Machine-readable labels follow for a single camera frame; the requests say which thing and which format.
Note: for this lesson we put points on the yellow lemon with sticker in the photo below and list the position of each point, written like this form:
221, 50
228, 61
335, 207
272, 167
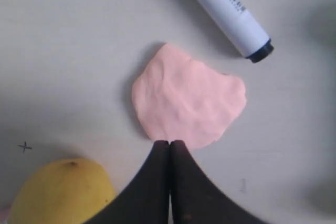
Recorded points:
63, 191

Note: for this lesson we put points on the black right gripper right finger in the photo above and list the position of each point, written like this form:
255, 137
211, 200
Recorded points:
194, 198

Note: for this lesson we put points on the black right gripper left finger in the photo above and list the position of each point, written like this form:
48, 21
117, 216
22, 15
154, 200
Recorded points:
146, 198

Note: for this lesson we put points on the pink putty blob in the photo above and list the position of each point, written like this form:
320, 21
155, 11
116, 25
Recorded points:
177, 97

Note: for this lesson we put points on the black and white marker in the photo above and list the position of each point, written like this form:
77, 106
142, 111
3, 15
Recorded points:
240, 27

